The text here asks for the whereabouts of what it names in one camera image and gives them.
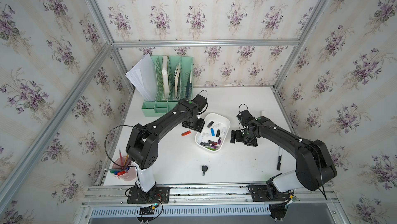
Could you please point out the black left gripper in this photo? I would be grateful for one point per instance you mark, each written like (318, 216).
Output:
(199, 128)

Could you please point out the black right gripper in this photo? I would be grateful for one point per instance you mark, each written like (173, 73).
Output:
(236, 138)

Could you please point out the dark grey usb drive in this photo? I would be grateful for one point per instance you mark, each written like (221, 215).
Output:
(210, 124)

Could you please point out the red orange usb drive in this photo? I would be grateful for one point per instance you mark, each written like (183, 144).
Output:
(186, 133)

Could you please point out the white clear cap usb drive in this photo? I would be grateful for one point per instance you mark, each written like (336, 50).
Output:
(200, 140)

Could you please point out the blue usb flash drive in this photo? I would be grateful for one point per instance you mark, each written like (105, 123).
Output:
(212, 132)

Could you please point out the black silver swivel usb drive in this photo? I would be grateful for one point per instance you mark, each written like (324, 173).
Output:
(205, 144)

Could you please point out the red black usb drive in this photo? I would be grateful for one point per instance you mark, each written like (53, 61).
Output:
(212, 142)

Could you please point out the white plastic storage box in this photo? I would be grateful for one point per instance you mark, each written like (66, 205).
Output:
(216, 118)

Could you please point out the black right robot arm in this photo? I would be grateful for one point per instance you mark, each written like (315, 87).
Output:
(314, 165)

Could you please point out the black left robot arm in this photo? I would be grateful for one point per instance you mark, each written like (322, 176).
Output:
(142, 146)

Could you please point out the black marker pen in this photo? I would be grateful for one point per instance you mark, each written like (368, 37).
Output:
(279, 159)

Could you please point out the black car key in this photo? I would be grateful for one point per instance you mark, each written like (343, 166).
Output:
(204, 169)

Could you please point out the white book in organizer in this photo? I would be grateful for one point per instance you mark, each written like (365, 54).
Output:
(165, 77)

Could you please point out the green desk file organizer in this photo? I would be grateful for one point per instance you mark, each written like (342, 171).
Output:
(173, 78)

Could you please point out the beige notebook in organizer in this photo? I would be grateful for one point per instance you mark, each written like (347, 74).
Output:
(176, 80)

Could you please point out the white paper stack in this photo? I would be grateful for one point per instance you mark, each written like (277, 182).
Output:
(143, 78)

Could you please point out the pink pen cup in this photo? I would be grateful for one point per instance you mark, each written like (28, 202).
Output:
(122, 170)

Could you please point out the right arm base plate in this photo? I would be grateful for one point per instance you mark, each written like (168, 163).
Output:
(268, 192)

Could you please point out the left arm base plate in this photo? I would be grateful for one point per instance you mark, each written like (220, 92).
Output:
(156, 195)

